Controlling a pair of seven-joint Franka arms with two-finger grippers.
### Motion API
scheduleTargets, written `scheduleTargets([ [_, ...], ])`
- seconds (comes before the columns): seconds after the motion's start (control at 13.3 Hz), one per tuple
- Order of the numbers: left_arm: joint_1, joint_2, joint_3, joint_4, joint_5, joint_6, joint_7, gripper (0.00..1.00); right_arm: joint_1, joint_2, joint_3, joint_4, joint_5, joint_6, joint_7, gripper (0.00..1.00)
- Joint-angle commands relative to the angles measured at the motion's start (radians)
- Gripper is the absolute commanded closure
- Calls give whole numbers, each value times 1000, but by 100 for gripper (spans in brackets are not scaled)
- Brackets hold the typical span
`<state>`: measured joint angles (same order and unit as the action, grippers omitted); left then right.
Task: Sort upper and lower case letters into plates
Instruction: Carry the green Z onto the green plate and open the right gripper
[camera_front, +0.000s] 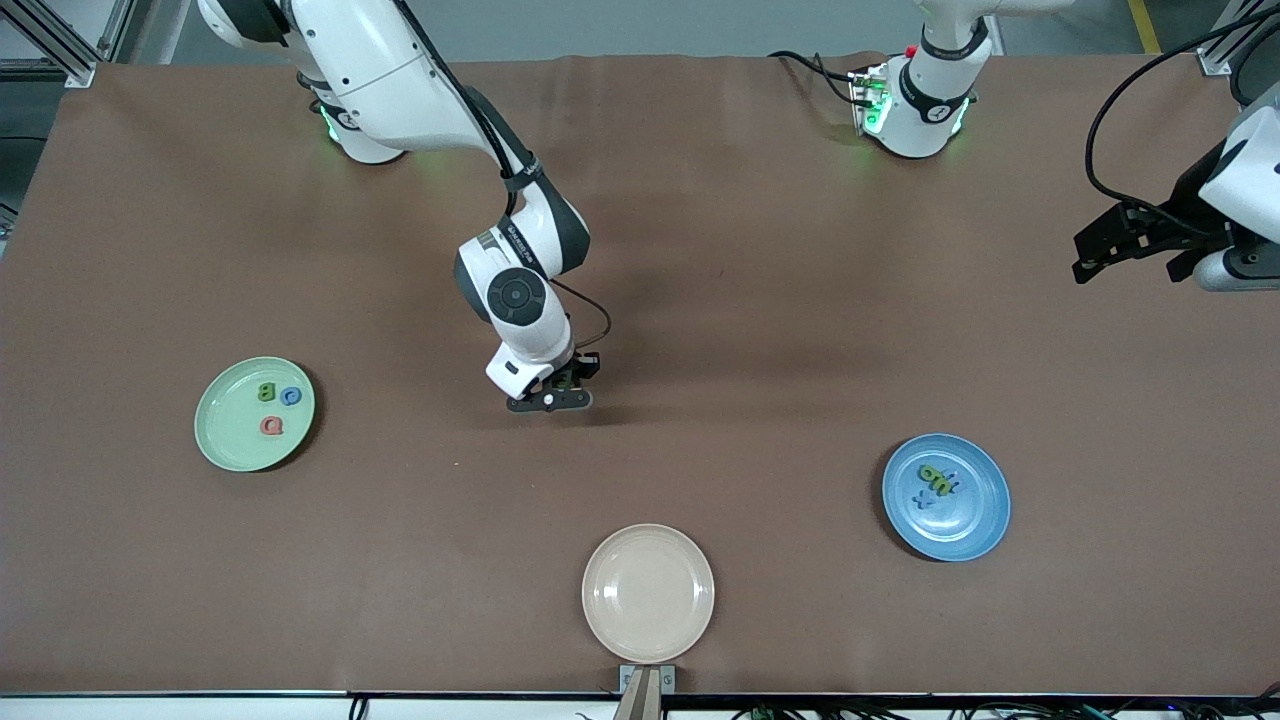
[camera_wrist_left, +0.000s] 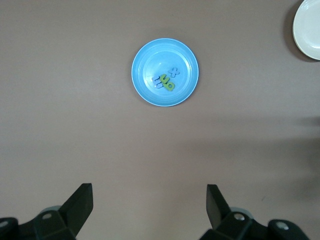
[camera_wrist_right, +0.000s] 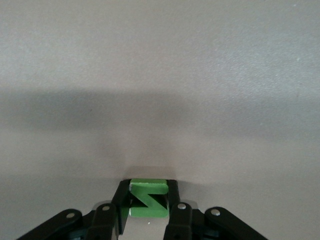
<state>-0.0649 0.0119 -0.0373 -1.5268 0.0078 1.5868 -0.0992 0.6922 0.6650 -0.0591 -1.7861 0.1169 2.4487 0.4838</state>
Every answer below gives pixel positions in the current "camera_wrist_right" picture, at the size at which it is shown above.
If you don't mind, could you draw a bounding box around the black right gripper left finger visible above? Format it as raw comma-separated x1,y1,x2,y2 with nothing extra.
14,179,131,240

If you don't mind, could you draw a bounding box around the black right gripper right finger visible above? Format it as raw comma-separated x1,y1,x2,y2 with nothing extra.
162,179,270,240

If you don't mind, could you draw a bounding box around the green foam letter N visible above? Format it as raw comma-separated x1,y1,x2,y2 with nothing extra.
128,178,169,218

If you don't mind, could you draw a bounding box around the brown table cover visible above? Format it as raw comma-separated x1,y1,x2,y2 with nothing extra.
0,0,320,240

